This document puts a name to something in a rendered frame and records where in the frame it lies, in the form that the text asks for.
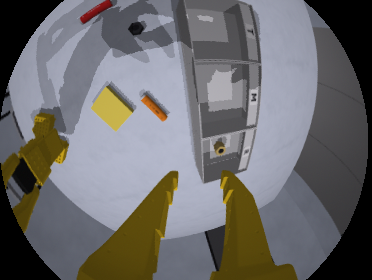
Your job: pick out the black hex nut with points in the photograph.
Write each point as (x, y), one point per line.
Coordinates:
(136, 28)

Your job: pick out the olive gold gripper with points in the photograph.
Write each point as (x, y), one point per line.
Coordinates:
(131, 253)

